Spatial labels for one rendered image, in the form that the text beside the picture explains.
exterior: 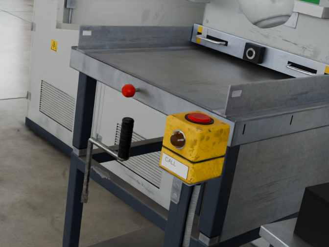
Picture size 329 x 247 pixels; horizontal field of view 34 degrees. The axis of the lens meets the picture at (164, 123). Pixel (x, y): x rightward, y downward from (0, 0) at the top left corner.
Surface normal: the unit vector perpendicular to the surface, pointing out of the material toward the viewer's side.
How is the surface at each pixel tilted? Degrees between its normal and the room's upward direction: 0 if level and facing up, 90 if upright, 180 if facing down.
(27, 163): 0
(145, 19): 90
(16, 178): 0
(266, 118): 90
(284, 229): 0
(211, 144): 91
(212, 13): 90
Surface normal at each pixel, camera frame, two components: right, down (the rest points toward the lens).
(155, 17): 0.31, 0.36
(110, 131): -0.74, 0.11
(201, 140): 0.66, 0.34
